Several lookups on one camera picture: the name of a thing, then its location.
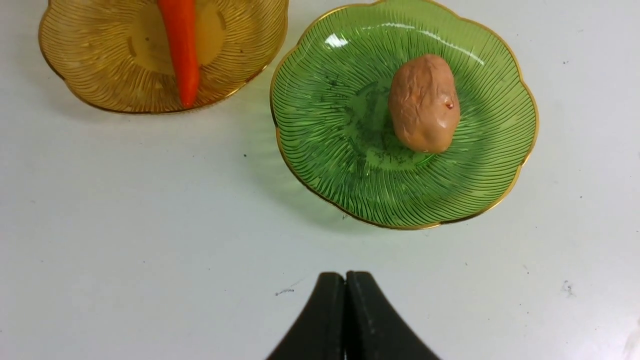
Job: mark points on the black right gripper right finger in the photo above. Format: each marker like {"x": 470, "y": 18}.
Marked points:
{"x": 373, "y": 328}

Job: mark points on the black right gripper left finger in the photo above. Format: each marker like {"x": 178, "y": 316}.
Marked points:
{"x": 317, "y": 333}

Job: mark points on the tan toy potato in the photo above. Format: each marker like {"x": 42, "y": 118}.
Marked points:
{"x": 424, "y": 105}

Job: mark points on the orange toy carrot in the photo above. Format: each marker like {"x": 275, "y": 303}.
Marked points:
{"x": 179, "y": 20}

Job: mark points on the green ribbed plastic plate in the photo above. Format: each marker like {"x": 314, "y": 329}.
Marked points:
{"x": 328, "y": 102}

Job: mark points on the amber ribbed plastic plate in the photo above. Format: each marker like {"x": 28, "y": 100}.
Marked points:
{"x": 114, "y": 54}

